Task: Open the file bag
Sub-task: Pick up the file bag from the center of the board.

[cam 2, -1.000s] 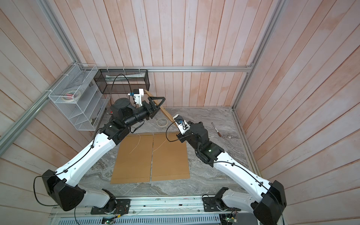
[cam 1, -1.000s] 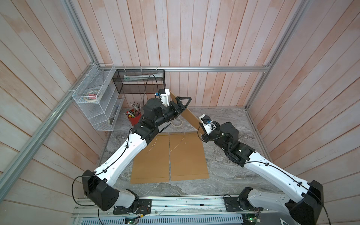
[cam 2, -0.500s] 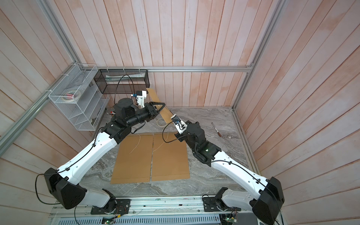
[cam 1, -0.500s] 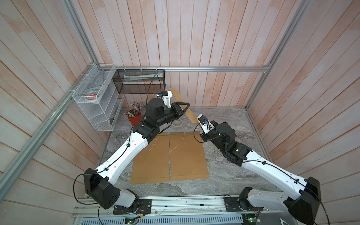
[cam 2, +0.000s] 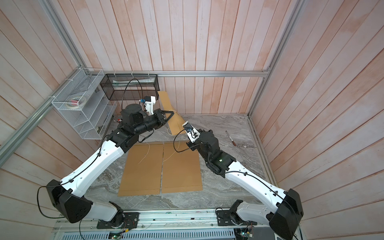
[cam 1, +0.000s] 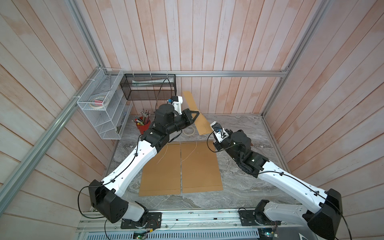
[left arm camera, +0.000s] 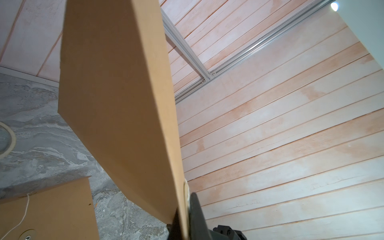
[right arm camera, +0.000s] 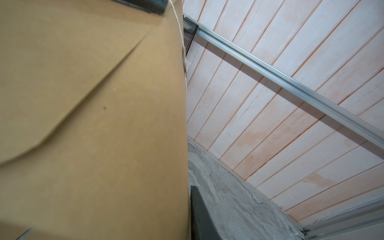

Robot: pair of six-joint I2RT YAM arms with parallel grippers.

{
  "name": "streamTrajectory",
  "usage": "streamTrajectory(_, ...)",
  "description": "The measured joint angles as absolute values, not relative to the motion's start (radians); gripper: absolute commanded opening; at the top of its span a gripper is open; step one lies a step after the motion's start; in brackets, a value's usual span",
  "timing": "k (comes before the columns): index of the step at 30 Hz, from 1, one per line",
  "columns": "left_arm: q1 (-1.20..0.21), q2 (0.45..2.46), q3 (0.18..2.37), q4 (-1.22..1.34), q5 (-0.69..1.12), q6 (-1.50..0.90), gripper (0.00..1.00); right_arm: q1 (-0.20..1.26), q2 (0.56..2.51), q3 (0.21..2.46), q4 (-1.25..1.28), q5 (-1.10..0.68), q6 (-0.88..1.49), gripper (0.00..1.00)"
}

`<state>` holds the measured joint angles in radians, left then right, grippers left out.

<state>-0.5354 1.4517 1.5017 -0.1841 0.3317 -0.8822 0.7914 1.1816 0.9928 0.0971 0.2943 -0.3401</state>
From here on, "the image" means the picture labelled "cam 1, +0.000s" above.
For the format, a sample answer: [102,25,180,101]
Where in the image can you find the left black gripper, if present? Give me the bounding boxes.
[165,108,200,134]

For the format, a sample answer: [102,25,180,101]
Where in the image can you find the brown kraft file bag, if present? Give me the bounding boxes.
[139,143,181,197]

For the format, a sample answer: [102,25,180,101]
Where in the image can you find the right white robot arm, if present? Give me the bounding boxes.
[211,123,343,240]

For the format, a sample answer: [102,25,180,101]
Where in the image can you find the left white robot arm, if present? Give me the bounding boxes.
[88,104,200,223]

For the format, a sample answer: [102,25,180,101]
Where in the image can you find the masking tape roll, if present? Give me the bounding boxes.
[183,126,196,137]

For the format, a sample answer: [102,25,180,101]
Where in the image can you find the bundle of coloured pencils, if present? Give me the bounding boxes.
[140,110,151,126]

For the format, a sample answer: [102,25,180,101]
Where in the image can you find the red metal pencil bucket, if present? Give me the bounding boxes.
[135,117,151,135]

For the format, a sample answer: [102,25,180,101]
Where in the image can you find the tape roll on shelf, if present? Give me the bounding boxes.
[89,96,109,110]

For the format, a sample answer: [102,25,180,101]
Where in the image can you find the black mesh wall basket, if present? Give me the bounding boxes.
[120,73,177,101]

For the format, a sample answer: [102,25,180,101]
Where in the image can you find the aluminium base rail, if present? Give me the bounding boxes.
[77,202,308,233]

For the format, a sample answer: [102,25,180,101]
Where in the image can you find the horizontal aluminium wall rail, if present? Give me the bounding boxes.
[106,69,288,78]

